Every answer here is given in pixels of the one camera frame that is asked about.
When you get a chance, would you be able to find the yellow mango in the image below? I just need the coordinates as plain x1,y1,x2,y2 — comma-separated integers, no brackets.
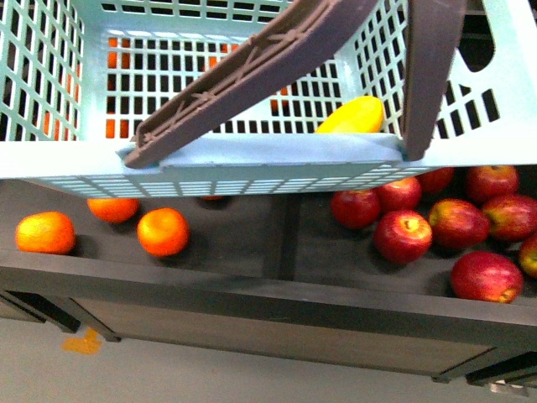
315,96,384,133

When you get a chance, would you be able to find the brown basket handle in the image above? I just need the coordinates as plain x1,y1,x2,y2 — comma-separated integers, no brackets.
124,0,467,169

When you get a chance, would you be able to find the light blue plastic basket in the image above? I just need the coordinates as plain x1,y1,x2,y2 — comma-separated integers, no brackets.
1,1,536,198

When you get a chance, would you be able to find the dark wooden display shelf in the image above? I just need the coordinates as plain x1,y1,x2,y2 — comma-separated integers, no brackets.
1,180,536,390

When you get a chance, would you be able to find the red apple back left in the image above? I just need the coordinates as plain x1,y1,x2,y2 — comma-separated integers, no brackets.
330,190,381,230

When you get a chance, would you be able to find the red apple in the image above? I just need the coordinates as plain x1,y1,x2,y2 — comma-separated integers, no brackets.
518,234,537,278
450,251,524,303
465,165,519,205
428,198,490,249
374,177,422,213
482,194,536,243
330,190,381,230

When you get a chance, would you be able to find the orange fruit front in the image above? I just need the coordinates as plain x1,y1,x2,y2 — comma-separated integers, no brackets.
137,207,190,258

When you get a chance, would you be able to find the orange fruit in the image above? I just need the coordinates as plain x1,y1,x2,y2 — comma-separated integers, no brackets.
137,207,190,258
86,198,139,223

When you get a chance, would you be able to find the red apple back centre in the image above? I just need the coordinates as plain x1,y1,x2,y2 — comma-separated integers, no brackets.
374,177,422,213

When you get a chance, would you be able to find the red apple centre stem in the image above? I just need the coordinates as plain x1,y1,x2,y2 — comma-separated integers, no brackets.
373,210,433,264

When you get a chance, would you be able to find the orange fruit middle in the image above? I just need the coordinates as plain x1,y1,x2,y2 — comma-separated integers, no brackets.
86,198,139,223

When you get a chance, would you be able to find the red apple middle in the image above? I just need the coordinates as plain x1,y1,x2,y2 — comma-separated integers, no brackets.
428,198,490,249

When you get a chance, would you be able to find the red apple back right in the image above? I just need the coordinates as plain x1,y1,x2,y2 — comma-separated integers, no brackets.
465,165,519,205

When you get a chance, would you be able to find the orange fruit edge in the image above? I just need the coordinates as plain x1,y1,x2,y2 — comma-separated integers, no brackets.
15,211,76,254

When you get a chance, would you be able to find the red apple front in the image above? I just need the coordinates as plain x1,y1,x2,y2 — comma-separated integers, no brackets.
450,251,524,303

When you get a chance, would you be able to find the red apple upper right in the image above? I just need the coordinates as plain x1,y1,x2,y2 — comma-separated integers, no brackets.
482,194,536,243

